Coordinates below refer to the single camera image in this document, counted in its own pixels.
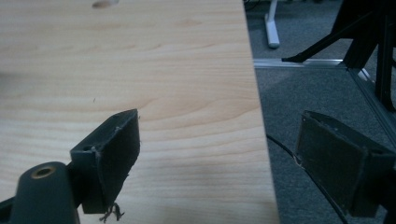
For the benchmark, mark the black metal stand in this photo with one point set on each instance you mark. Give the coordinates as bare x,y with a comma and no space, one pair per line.
358,37

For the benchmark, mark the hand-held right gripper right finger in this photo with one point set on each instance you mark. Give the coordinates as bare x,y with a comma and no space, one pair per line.
333,161

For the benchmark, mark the aluminium frame rail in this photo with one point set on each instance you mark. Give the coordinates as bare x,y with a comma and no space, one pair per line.
342,74

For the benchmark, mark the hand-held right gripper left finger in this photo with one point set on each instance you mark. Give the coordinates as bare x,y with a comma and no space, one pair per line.
106,161

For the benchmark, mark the white table leg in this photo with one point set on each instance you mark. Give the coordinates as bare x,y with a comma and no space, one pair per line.
271,28

